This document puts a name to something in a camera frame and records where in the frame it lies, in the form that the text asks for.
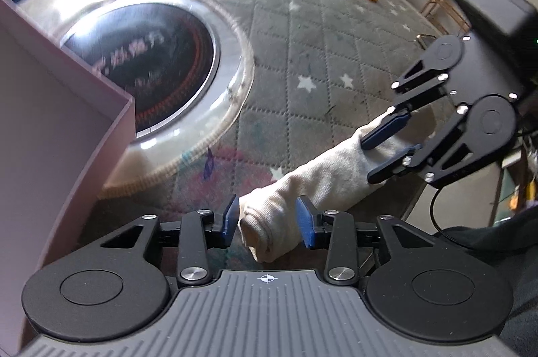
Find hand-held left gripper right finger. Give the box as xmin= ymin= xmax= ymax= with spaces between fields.
xmin=296 ymin=196 xmax=425 ymax=284

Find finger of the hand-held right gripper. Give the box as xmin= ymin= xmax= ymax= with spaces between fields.
xmin=367 ymin=107 xmax=476 ymax=186
xmin=360 ymin=55 xmax=453 ymax=150

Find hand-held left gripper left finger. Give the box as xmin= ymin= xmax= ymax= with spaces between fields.
xmin=100 ymin=195 xmax=241 ymax=286

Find beige canvas shopping bag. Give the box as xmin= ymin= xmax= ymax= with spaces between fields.
xmin=239 ymin=109 xmax=433 ymax=265

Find pink cardboard box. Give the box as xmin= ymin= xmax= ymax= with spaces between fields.
xmin=0 ymin=0 xmax=136 ymax=357

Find gold metal rack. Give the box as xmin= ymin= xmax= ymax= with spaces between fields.
xmin=420 ymin=0 xmax=471 ymax=47

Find person's dark clothing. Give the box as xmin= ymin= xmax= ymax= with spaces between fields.
xmin=437 ymin=206 xmax=538 ymax=357

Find round black induction cooktop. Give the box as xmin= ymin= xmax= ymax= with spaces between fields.
xmin=59 ymin=0 xmax=255 ymax=145

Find black cable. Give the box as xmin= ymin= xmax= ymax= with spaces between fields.
xmin=429 ymin=185 xmax=467 ymax=238

